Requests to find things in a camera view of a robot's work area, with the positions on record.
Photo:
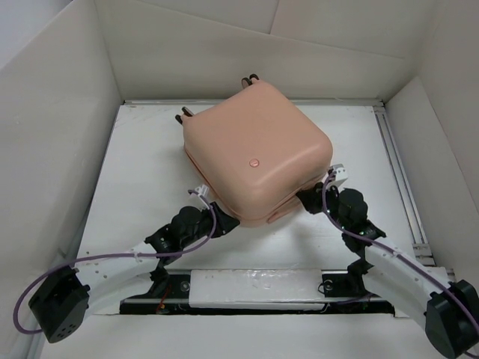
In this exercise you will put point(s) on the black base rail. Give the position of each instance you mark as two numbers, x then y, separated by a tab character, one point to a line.
256	292

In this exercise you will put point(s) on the pink hard-shell suitcase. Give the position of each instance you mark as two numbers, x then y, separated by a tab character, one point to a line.
255	151

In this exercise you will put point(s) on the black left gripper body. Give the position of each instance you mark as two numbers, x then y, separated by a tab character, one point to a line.
205	226

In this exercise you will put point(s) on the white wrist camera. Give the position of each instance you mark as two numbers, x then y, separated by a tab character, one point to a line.
337	175
200	193

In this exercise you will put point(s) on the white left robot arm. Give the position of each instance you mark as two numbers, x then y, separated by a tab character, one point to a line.
69	294

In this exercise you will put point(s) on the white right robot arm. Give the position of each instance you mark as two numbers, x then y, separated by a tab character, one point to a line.
447	311

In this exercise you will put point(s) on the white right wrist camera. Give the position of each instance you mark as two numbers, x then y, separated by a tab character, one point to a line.
337	175

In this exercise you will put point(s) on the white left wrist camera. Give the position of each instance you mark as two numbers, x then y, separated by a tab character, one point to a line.
200	193

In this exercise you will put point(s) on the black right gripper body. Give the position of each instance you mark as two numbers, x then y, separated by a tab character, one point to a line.
331	204

